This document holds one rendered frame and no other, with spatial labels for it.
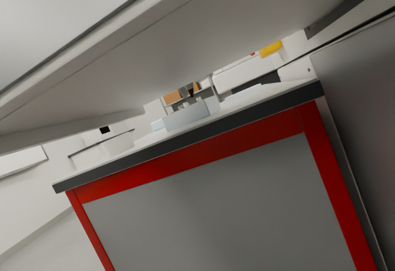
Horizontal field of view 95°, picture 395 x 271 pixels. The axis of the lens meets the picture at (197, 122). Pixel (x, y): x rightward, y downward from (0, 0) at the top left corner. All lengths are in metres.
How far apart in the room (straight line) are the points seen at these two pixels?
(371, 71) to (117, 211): 0.49
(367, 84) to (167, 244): 0.44
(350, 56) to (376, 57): 0.04
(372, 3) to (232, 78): 0.82
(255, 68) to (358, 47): 0.77
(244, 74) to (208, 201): 0.75
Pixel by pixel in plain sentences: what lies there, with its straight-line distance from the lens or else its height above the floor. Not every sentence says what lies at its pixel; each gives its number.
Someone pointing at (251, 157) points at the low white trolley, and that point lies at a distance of 0.33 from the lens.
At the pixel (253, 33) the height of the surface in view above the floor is 0.83.
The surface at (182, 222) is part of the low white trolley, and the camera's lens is 0.43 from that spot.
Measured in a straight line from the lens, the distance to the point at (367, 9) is 0.24.
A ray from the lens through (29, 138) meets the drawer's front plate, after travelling 0.24.
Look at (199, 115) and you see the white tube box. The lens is 0.40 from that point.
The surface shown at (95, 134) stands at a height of 1.07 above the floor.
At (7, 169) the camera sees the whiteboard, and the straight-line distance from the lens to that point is 3.65.
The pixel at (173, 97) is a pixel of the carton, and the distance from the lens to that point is 4.21.
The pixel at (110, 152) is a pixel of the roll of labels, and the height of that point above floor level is 0.77.
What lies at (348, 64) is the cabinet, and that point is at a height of 0.76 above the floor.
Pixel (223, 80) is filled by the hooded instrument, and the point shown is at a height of 0.86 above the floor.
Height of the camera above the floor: 0.79
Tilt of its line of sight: 5 degrees down
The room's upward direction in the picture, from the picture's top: 23 degrees counter-clockwise
